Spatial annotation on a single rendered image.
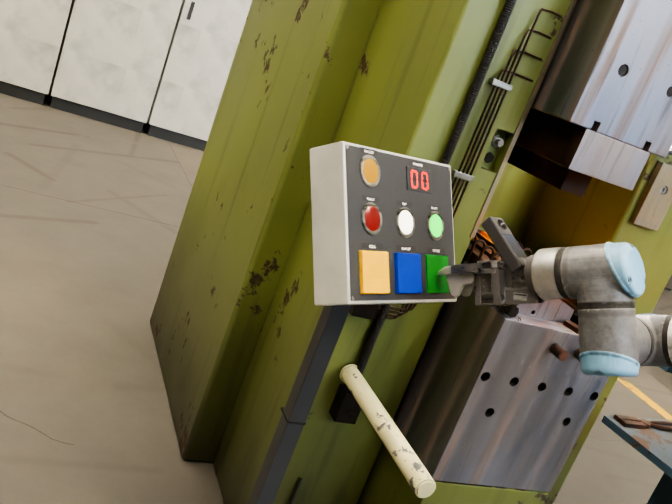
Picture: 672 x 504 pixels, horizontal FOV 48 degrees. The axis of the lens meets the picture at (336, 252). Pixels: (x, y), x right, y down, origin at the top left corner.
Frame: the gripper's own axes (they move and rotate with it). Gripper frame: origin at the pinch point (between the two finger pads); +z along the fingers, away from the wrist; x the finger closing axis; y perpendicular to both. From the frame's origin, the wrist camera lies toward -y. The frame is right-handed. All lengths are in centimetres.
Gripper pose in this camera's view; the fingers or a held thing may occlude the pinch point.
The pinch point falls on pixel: (444, 269)
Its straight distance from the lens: 146.7
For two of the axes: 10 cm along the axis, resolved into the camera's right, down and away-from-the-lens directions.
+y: 0.3, 10.0, -0.8
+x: 6.6, 0.4, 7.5
